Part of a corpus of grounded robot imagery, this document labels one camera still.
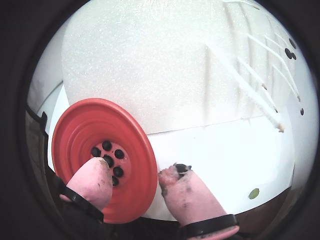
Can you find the white paper sheet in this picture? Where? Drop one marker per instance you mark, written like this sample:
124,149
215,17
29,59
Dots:
212,155

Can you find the green leaf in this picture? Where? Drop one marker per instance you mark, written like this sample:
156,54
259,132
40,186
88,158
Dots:
253,193

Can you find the white foam board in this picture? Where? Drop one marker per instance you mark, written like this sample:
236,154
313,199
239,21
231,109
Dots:
150,62

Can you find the pink tipped gripper finger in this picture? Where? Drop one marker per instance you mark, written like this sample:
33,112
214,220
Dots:
192,200
90,185

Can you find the bent white pipe cleaner stem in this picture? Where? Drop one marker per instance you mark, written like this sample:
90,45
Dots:
296,91

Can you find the red collapsible silicone cup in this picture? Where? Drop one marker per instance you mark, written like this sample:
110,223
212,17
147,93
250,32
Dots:
75,130

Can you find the thick white pipe cleaner stem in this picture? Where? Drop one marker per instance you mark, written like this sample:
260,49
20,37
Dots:
237,77

